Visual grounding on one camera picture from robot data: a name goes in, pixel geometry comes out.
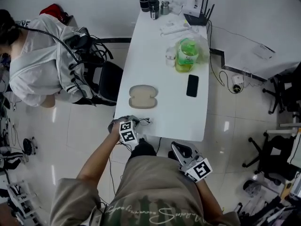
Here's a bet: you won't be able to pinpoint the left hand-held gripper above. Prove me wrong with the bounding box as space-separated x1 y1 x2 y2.
107 115 142 145

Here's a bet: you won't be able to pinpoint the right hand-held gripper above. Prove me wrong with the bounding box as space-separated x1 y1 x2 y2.
171 141 214 183

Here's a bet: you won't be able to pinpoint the black-rimmed eyeglasses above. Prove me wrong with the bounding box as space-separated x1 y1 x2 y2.
137 117 151 127

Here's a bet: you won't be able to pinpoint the beige glasses case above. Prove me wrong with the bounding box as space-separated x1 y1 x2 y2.
128 84 158 110

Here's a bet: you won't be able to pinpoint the person's right forearm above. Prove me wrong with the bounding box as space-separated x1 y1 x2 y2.
196 179 224 219

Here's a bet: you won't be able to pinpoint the person's left forearm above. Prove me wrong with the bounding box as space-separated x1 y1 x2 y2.
76 125 121 186

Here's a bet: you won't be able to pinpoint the person's right leg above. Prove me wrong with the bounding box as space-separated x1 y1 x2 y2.
167 149 182 161

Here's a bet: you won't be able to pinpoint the person's leg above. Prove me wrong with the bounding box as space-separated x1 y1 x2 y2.
129 137 157 160
167 149 182 161

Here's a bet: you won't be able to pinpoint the person's left leg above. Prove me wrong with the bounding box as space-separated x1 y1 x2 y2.
129 137 157 160

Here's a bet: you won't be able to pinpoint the person's beige printed shirt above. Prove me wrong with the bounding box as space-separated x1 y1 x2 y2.
49 155 241 226

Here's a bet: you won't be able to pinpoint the black smartphone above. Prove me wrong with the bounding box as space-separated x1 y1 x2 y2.
186 74 199 98

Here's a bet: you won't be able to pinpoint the trash bin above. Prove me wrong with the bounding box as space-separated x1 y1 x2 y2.
243 179 262 198

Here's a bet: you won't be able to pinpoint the green tea bottle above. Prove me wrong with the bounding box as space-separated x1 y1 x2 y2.
174 38 199 74

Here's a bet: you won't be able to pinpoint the black office chair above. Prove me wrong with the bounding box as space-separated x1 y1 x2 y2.
242 130 301 181
262 62 301 115

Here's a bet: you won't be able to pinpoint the white power adapter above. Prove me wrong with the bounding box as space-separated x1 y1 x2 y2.
231 74 244 86

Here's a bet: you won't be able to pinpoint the clear plastic bag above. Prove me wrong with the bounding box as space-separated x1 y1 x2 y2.
173 32 210 66

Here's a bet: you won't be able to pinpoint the white striped cushion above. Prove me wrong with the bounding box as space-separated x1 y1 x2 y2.
286 132 301 172

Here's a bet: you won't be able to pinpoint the round black fan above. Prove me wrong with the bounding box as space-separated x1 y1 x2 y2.
23 137 39 155

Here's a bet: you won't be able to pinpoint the black labelled flask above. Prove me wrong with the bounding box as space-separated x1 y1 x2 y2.
148 0 161 21

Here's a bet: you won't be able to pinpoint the small silver flask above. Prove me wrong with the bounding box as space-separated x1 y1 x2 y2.
160 0 171 16

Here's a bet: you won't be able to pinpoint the black router with antennas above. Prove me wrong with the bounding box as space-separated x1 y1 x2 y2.
183 0 215 26

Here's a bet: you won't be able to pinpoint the tall black sports bottle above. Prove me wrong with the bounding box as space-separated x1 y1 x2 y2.
135 0 151 13

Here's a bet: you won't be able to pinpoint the white tissue packet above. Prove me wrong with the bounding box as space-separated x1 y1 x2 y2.
169 0 184 14

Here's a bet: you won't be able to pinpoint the white box device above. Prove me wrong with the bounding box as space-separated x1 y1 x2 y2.
182 0 202 15

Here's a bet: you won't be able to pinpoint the white paper sheet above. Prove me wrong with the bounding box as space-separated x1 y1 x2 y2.
253 43 276 60

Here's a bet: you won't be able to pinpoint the red cloth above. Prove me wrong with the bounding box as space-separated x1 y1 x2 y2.
39 3 69 24

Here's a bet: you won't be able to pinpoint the thin grey cable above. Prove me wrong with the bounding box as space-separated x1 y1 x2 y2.
211 25 262 47

